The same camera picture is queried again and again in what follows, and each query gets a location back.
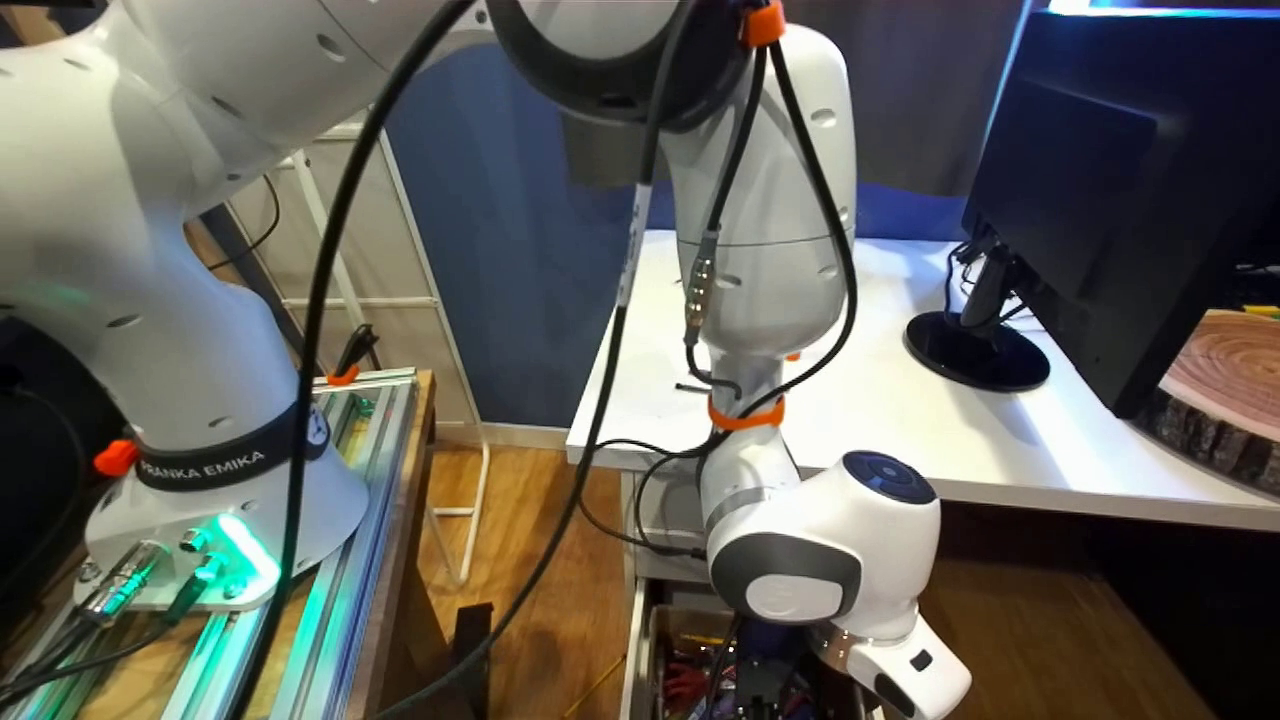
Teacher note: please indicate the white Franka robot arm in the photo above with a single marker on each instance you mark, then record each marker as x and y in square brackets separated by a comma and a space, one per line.
[775, 203]

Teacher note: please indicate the black orange clamp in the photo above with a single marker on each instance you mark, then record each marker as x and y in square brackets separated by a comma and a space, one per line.
[352, 352]

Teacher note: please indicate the black computer monitor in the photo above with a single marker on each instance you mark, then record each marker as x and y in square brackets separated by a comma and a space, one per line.
[1106, 203]

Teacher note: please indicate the gray curtain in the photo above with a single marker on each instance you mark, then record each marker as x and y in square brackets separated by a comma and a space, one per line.
[923, 95]

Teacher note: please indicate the white desk with drawers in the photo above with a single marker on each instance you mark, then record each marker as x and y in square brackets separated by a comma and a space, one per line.
[932, 413]

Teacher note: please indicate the black round monitor stand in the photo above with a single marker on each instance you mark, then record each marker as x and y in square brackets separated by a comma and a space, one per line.
[972, 352]

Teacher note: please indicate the aluminium rail robot bench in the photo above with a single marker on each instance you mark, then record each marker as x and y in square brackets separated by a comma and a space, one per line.
[334, 603]

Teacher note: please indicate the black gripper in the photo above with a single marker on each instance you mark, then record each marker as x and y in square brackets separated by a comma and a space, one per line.
[770, 673]

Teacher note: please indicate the blue partition panel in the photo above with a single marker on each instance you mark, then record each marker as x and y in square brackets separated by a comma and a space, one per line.
[520, 242]

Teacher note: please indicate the black floor stand piece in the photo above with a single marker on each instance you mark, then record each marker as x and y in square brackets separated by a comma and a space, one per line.
[475, 661]

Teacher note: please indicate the white metal rack frame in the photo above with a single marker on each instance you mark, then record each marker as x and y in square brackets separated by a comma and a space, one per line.
[403, 303]

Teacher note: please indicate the wood slice slab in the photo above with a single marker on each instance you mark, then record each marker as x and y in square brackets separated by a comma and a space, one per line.
[1232, 374]

